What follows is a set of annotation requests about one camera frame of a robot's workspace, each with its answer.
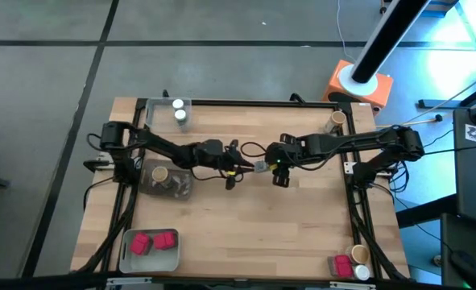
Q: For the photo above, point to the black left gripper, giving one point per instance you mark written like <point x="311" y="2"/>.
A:
<point x="213" y="153"/>

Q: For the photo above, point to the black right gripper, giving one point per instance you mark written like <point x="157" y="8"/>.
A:
<point x="286" y="151"/>

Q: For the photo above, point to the white-lid spice jar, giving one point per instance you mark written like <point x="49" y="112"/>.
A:
<point x="177" y="103"/>
<point x="261" y="166"/>
<point x="180" y="115"/>

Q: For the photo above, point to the brown-lid spice jar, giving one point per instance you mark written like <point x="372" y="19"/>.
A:
<point x="160" y="174"/>
<point x="337" y="118"/>
<point x="359" y="254"/>

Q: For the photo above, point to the red-lid spice jar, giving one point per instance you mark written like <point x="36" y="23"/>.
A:
<point x="140" y="243"/>
<point x="342" y="266"/>
<point x="164" y="241"/>

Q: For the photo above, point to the white cap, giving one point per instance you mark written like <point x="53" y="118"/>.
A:
<point x="361" y="272"/>

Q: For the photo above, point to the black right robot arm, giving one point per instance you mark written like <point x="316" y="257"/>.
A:
<point x="362" y="139"/>

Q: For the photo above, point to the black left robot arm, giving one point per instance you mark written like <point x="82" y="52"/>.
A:
<point x="161" y="143"/>

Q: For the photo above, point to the smoked grey plastic bin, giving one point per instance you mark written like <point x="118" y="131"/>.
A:
<point x="181" y="187"/>

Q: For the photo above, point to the clear plastic bin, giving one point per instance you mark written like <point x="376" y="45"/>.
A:
<point x="161" y="121"/>

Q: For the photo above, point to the white round pole base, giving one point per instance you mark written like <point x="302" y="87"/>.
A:
<point x="358" y="89"/>

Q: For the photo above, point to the white plastic bin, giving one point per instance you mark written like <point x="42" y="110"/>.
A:
<point x="153" y="263"/>

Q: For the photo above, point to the orange box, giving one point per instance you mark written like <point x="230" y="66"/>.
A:
<point x="384" y="88"/>

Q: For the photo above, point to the black metal floor stand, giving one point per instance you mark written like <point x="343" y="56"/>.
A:
<point x="435" y="104"/>

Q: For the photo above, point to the black desk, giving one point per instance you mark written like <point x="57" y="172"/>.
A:
<point x="451" y="233"/>

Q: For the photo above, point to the black computer case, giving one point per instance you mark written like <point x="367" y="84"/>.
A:
<point x="475" y="181"/>

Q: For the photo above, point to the black metal table frame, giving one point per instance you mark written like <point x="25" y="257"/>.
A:
<point x="221" y="103"/>

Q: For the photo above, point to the white metal bracket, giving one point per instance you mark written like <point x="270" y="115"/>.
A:
<point x="349" y="168"/>

